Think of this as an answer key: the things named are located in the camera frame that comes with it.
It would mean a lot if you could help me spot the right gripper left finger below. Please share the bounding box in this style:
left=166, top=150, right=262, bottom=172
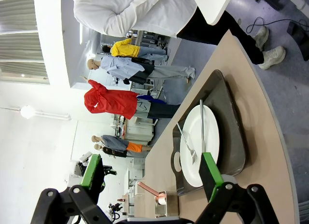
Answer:
left=30, top=153, right=110, bottom=224

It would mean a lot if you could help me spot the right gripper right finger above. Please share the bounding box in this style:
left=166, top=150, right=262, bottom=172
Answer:
left=195, top=152, right=280, bottom=224

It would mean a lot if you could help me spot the dark brown serving tray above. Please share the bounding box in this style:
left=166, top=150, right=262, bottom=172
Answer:
left=170, top=69, right=247, bottom=197

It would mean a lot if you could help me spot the black floor box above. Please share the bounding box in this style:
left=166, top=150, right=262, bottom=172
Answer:
left=287, top=21, right=309, bottom=45

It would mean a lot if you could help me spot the mannequin in black top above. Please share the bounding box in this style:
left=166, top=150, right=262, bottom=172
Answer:
left=94, top=143, right=145, bottom=159

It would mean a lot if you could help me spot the mannequin with orange shorts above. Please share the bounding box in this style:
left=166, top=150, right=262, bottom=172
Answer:
left=91, top=134, right=152, bottom=154

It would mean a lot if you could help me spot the silver fork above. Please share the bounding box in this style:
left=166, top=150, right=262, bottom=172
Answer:
left=176, top=122, right=198, bottom=166

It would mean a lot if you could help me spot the rectangular steel container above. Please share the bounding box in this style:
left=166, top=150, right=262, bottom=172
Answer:
left=154, top=190, right=181, bottom=219

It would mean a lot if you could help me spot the white round plate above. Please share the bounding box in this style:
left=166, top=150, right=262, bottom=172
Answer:
left=180, top=104, right=220, bottom=188

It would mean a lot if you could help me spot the silver table knife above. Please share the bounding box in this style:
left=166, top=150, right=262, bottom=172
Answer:
left=199, top=99, right=206, bottom=154

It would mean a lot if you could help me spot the mannequin in red jacket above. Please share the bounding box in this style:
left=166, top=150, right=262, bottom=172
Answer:
left=80, top=75, right=181, bottom=120

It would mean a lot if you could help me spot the round white ceiling lamp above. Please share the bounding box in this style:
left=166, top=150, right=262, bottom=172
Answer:
left=20, top=105, right=36, bottom=120

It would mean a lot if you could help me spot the mannequin in blue shirt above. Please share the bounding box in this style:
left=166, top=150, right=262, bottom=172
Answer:
left=86, top=55, right=197, bottom=86

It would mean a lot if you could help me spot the person in yellow top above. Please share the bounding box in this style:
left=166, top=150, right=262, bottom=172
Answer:
left=102, top=38, right=169, bottom=62

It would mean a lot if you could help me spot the person in white shirt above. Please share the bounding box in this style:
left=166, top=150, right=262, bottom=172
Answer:
left=44, top=0, right=287, bottom=70

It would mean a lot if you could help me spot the white side table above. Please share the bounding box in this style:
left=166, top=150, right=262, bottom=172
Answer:
left=190, top=0, right=239, bottom=26

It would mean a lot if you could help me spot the black floor cable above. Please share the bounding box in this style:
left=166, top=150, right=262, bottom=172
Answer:
left=246, top=16, right=309, bottom=34

